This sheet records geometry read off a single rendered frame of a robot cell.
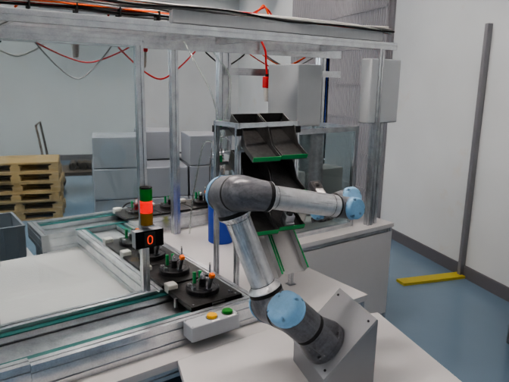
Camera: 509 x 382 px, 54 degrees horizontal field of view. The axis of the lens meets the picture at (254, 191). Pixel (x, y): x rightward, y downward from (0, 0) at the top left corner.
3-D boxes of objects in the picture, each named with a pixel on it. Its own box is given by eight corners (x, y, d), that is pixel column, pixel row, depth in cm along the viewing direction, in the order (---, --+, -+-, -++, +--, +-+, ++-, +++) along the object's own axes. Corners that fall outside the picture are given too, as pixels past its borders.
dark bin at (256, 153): (280, 161, 212) (284, 146, 207) (252, 163, 206) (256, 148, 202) (254, 127, 231) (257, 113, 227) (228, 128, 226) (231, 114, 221)
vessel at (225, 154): (236, 199, 304) (237, 136, 296) (217, 201, 296) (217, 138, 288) (224, 195, 315) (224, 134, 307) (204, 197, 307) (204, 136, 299)
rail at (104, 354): (259, 320, 209) (260, 295, 207) (33, 394, 158) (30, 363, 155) (251, 314, 214) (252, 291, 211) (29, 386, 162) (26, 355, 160)
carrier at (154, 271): (210, 278, 229) (210, 252, 227) (162, 290, 215) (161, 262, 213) (185, 262, 248) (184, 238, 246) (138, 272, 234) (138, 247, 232)
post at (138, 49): (150, 290, 212) (143, 45, 190) (143, 292, 210) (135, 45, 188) (147, 288, 214) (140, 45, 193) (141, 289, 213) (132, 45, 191)
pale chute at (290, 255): (304, 270, 230) (308, 267, 227) (279, 275, 224) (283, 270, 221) (285, 218, 243) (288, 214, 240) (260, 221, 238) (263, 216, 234)
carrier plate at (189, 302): (242, 298, 209) (242, 292, 209) (191, 312, 195) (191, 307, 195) (211, 279, 228) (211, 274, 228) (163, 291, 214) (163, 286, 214)
